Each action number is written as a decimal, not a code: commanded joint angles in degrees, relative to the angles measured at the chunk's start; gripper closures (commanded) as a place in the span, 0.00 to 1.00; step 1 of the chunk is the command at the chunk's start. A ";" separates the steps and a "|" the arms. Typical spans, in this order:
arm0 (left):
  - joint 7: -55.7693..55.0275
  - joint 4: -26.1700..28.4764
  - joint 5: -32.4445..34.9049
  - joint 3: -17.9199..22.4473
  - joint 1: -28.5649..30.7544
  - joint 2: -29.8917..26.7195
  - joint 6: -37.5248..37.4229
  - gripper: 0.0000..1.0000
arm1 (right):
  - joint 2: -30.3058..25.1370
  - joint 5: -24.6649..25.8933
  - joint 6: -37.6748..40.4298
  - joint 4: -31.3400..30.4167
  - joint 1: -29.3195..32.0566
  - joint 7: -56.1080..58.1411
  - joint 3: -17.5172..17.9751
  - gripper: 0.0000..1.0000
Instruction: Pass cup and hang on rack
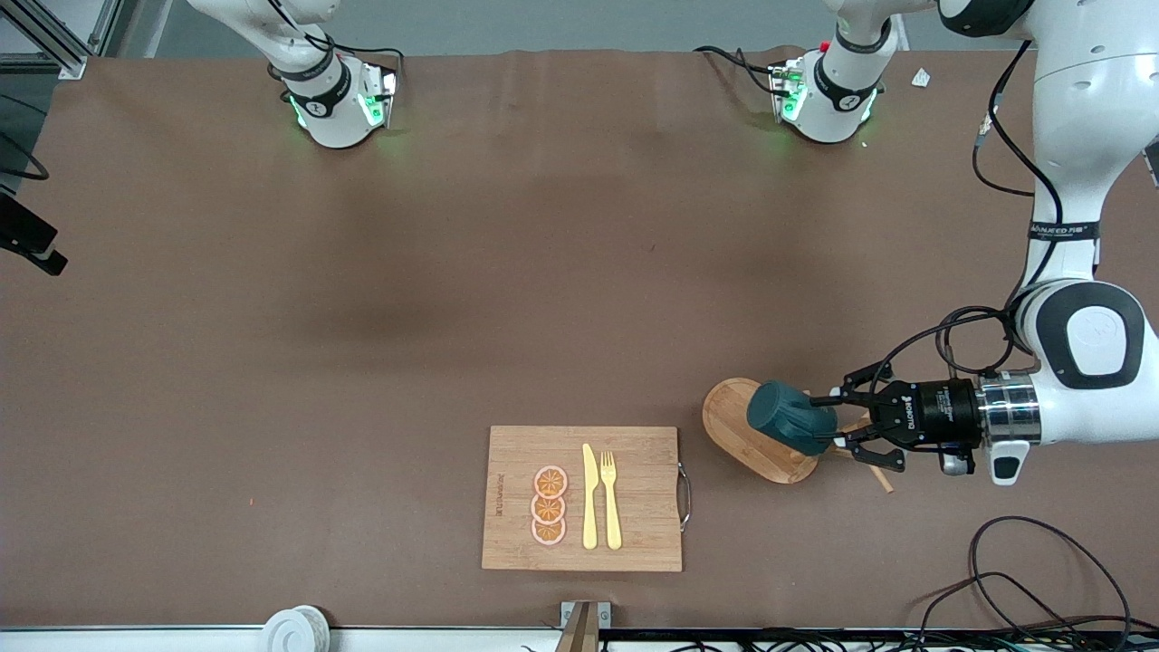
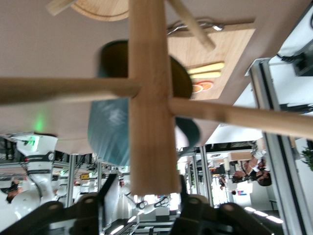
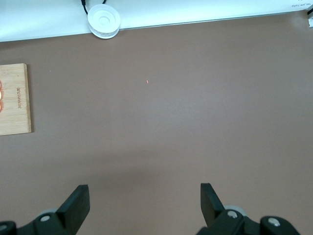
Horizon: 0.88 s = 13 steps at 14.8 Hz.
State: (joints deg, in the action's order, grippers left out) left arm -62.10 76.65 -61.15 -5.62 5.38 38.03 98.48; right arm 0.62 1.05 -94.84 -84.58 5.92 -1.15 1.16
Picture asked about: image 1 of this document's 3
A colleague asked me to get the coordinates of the aluminium frame with cables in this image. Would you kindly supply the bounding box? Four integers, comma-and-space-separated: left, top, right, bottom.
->
556, 601, 611, 652

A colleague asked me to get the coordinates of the aluminium frame profile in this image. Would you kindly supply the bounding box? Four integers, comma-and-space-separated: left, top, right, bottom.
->
0, 0, 123, 81

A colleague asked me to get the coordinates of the black left base cable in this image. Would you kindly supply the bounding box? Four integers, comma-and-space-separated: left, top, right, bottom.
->
693, 45, 781, 96

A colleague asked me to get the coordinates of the silver left arm base box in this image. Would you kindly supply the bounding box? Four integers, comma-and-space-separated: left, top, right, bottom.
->
770, 56, 809, 123

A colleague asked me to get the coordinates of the small black cable loop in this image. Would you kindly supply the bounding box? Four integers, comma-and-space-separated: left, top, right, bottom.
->
919, 570, 1083, 639

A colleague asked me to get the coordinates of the black base cable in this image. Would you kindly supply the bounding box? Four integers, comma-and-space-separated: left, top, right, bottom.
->
308, 34, 406, 73
693, 45, 781, 96

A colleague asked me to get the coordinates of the yellow plastic fork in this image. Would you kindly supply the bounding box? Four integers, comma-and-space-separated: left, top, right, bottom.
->
600, 451, 623, 551

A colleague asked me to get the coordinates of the large black cable loop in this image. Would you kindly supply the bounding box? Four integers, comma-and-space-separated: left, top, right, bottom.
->
969, 516, 1133, 639

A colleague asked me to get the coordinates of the silver right arm base box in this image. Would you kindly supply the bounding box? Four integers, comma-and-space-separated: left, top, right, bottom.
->
360, 63, 399, 129

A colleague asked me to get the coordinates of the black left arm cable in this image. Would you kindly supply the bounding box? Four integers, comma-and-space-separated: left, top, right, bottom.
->
883, 41, 1062, 381

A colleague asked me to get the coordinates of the black right base cable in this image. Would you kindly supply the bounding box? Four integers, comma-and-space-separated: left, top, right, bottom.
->
308, 34, 406, 73

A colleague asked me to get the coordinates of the yellow plastic knife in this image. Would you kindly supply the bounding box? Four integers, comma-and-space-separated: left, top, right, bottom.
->
582, 443, 599, 551

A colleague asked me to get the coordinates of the white tape roll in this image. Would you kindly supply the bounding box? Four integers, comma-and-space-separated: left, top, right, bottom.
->
263, 605, 329, 652

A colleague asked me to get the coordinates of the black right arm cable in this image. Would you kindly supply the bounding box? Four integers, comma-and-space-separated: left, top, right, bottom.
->
0, 131, 50, 180

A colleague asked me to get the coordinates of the dark teal cup yellow inside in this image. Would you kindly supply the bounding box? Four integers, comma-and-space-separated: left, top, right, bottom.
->
747, 380, 838, 456

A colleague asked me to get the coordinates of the wooden cup rack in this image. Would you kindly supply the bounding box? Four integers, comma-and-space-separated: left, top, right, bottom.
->
702, 378, 897, 494

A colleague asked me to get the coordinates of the bamboo cutting board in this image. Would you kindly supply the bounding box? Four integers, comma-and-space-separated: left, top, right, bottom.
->
482, 426, 693, 573

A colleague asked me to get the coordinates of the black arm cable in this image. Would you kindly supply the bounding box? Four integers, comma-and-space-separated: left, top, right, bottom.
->
0, 131, 50, 180
883, 41, 1062, 381

